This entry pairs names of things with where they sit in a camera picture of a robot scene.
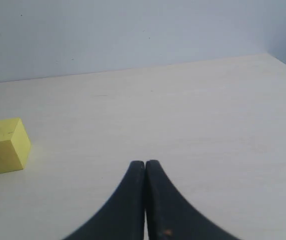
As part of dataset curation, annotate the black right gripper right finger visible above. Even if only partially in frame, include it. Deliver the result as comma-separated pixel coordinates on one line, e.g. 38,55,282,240
145,159,243,240

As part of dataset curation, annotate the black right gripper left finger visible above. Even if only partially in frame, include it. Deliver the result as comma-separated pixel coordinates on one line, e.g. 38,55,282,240
66,160,145,240

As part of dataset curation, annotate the yellow cube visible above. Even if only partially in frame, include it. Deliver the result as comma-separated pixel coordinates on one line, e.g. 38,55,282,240
0,118,32,174

